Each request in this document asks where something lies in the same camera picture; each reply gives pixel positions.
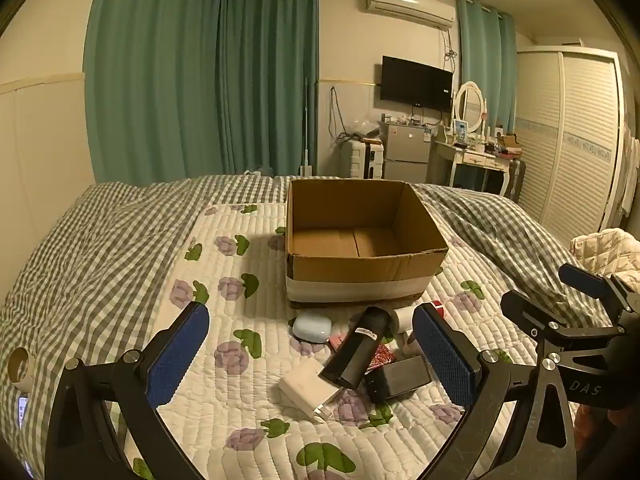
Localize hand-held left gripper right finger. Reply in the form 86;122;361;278
412;302;581;480

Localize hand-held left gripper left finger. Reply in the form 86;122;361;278
44;301;211;480

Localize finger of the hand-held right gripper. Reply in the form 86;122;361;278
501;289;626;346
558;262;640;329

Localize black cylinder with label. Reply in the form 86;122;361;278
319;306;396;390

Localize cardboard box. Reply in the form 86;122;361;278
285;178;450;307

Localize person's right hand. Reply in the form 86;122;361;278
606;406;640;433

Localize cream quilted cloth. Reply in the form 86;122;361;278
570;227;640;288

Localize black rectangular box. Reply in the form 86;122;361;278
363;355;432;404

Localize red patterned packet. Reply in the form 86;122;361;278
367;344;396;373

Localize white floral quilt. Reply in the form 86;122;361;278
120;201;551;480

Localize grey suitcase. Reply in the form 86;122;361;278
501;157;527;204

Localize grey checkered blanket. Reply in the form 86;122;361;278
0;175;616;480

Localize white rectangular box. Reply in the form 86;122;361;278
278;362;341;422

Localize hanging white towel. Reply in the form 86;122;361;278
617;125;640;218

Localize light blue earbud case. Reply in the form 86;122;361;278
292;311;335;345

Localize white louvred wardrobe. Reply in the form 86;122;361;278
515;42;632;236

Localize tape roll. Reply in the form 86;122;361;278
7;346;35;391

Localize white dressing table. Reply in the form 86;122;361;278
429;137;521;196

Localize small silver fridge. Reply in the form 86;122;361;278
382;122;438;181

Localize oval white vanity mirror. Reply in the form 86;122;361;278
452;81;488;133

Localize white suitcase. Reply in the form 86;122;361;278
340;137;385;179

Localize narrow green curtain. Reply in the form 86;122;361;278
456;0;518;133

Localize white pole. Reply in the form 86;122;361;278
300;77;313;177

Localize wide green curtain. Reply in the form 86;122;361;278
84;0;321;186

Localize white air conditioner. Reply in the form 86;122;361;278
364;0;457;30

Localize black wall television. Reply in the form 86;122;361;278
380;55;454;111

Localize black wall cable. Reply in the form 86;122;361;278
327;85;353;145

